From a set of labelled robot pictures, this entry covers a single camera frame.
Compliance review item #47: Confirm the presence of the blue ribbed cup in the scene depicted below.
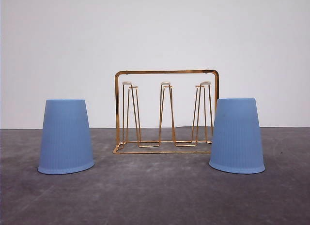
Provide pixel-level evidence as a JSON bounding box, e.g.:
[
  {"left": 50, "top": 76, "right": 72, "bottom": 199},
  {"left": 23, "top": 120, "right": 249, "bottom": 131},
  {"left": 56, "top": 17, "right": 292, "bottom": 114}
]
[
  {"left": 38, "top": 99, "right": 94, "bottom": 175},
  {"left": 209, "top": 98, "right": 265, "bottom": 174}
]

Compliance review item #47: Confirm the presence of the gold wire cup rack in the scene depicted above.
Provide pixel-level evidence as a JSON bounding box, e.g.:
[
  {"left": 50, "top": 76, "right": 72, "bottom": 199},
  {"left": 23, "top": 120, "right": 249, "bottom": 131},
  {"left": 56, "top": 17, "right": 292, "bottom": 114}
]
[{"left": 112, "top": 69, "right": 219, "bottom": 154}]

